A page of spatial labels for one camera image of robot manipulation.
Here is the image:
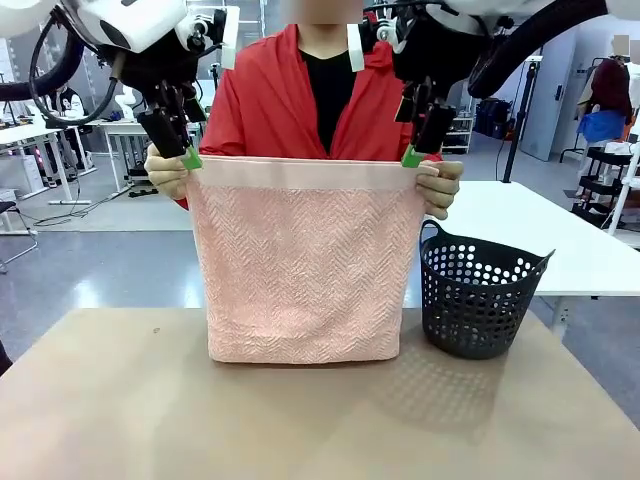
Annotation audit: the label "black tripod with white head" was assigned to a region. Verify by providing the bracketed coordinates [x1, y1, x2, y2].
[498, 55, 545, 185]

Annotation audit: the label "white lab desk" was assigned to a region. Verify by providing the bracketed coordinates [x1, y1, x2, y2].
[96, 116, 204, 196]
[0, 115, 97, 207]

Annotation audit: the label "dark red hanging garment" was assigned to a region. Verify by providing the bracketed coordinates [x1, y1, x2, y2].
[588, 57, 635, 127]

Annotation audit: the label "person's left hand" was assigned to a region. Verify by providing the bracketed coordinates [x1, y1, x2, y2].
[415, 159, 465, 222]

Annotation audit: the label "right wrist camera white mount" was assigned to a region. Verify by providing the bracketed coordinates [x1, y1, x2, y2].
[346, 10, 402, 74]

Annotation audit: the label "dark perforated laundry basket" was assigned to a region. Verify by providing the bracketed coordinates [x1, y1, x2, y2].
[418, 218, 557, 361]

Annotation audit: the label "seated person in dark jacket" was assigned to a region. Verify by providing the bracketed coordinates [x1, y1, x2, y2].
[47, 84, 85, 172]

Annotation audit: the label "person's right hand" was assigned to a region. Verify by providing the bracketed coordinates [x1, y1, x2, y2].
[143, 142, 194, 212]

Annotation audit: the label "black metal chair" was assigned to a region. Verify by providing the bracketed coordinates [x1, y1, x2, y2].
[0, 202, 40, 275]

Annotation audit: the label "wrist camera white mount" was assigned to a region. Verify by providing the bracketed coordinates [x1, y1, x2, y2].
[346, 10, 402, 74]
[183, 4, 242, 72]

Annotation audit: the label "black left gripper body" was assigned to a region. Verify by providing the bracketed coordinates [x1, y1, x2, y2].
[118, 31, 200, 105]

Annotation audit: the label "black utility cart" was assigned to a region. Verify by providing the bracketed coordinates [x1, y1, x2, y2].
[571, 146, 640, 232]

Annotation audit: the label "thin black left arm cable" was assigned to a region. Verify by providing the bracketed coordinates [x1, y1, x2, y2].
[28, 13, 123, 129]

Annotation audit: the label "thick black right arm hose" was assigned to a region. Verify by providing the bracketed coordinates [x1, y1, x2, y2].
[466, 0, 610, 100]

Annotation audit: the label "white shoe rack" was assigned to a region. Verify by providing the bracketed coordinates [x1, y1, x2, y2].
[441, 105, 475, 156]

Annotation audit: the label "grey door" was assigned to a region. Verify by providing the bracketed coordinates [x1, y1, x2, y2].
[536, 21, 582, 162]

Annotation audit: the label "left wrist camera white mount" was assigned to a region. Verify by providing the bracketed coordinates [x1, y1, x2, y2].
[183, 4, 242, 72]

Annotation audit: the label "large white table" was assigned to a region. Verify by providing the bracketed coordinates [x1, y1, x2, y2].
[441, 179, 640, 300]

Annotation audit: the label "blue hanging cloth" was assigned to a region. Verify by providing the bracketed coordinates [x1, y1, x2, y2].
[576, 110, 627, 145]

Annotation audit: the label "person's right forearm red sleeve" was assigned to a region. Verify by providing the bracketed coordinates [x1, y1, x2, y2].
[198, 119, 249, 158]

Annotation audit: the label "black suitcase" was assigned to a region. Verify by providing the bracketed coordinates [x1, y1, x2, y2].
[474, 97, 514, 141]

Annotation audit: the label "person in red jacket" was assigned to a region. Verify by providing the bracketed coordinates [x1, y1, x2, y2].
[198, 0, 445, 163]

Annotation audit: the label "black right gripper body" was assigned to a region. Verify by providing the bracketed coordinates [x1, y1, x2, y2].
[391, 28, 472, 102]

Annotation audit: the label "pink herringbone towel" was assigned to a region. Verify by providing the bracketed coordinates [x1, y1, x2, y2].
[185, 154, 443, 366]

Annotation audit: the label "thick black left arm hose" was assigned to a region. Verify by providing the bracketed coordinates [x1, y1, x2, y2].
[0, 33, 87, 102]

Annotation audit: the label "thick black arm hose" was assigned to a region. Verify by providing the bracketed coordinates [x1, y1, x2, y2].
[0, 33, 87, 102]
[466, 0, 610, 100]

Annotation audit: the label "white drawer unit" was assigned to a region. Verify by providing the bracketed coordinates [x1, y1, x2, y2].
[0, 149, 47, 197]

